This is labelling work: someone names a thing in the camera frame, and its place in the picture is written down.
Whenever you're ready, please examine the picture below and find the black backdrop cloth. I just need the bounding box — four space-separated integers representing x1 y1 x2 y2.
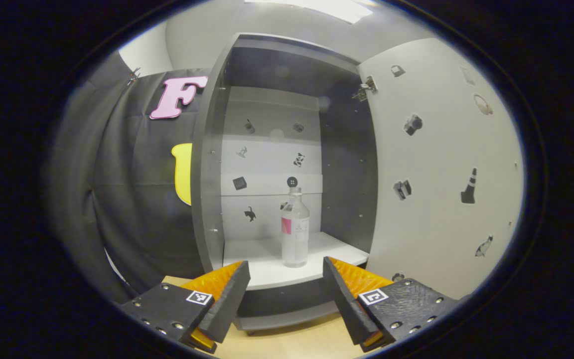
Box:
48 50 213 305

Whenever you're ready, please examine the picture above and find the white cabinet shelf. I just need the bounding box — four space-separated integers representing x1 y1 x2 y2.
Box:
222 232 370 291

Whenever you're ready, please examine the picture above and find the clear plastic bottle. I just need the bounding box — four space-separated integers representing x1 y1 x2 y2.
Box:
281 186 310 268

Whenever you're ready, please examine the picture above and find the grey cabinet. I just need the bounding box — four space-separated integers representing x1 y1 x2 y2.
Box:
191 33 378 332

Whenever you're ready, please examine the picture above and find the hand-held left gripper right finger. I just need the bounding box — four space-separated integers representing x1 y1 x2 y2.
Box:
322 256 459 353

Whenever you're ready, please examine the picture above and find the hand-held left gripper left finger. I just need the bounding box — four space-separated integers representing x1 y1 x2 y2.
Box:
120 260 251 355

